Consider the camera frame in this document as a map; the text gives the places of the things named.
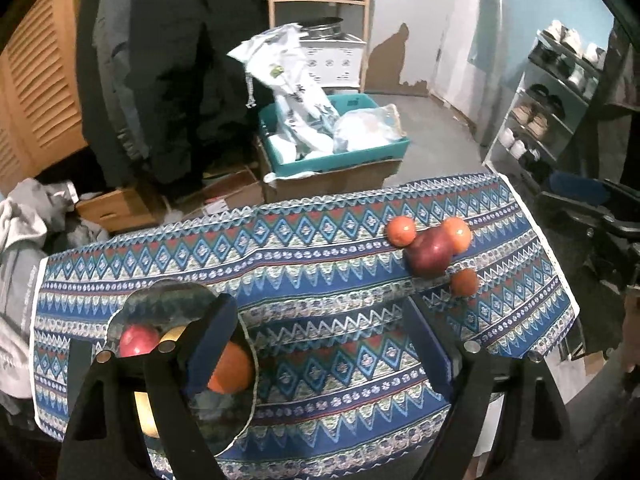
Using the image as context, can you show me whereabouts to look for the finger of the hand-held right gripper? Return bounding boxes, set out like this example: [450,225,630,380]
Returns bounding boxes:
[532,192,632,242]
[547,172,609,207]

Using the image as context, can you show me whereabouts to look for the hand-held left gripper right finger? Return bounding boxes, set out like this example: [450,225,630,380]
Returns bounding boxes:
[404,294,577,480]

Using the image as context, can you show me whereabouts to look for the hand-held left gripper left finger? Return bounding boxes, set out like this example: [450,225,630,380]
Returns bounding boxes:
[56,292,240,480]

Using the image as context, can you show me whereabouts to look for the small orange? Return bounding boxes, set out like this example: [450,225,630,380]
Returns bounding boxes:
[386,216,417,248]
[206,341,254,394]

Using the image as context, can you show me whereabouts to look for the clear glass bowl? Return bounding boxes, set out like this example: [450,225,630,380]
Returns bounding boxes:
[106,280,261,457]

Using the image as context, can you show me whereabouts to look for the person's right hand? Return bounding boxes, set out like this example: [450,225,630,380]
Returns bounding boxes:
[620,290,640,377]

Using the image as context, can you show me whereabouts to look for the shoe rack with shoes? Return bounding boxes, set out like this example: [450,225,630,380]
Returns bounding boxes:
[497,19,607,168]

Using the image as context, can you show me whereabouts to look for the dark red apple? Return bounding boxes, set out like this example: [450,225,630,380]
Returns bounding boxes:
[404,230,457,279]

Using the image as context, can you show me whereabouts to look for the metal shoe rack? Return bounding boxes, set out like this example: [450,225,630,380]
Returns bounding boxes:
[482,27,610,187]

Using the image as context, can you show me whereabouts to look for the blue patterned tablecloth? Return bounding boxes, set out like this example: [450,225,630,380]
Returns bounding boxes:
[29,172,582,480]

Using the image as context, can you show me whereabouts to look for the flat cardboard box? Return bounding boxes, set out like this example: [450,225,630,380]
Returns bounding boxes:
[199,169,264,217]

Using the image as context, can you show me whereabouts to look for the wooden drawer box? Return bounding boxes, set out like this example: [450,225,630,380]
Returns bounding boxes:
[75,186,162,234]

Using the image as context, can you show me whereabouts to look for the white door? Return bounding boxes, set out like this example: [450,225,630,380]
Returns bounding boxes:
[429,0,502,113]

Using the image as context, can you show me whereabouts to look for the grey clothing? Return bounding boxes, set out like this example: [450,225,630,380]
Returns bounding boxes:
[0,177,110,403]

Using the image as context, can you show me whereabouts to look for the teal plastic crate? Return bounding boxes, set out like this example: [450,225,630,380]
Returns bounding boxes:
[258,93,412,179]

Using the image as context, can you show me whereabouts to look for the clear plastic bag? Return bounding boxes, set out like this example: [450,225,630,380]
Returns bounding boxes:
[332,104,409,154]

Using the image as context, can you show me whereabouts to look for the wooden shelf unit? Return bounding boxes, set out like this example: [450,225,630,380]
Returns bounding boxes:
[265,0,374,94]

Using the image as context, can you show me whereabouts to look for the white rice bag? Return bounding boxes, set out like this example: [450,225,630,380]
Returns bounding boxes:
[227,23,339,157]

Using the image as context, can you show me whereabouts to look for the white plastic basket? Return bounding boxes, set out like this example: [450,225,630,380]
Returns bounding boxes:
[300,34,369,89]

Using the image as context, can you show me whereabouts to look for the grey jacket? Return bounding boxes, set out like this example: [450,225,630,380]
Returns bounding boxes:
[94,0,152,162]

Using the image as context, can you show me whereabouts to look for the black coat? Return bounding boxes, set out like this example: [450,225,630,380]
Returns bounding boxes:
[75,0,275,200]

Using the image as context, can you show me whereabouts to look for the metal pot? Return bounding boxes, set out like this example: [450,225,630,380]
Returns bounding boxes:
[302,16,347,42]

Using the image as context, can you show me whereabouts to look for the wooden louvered wardrobe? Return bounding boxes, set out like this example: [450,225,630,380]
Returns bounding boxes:
[0,0,97,197]

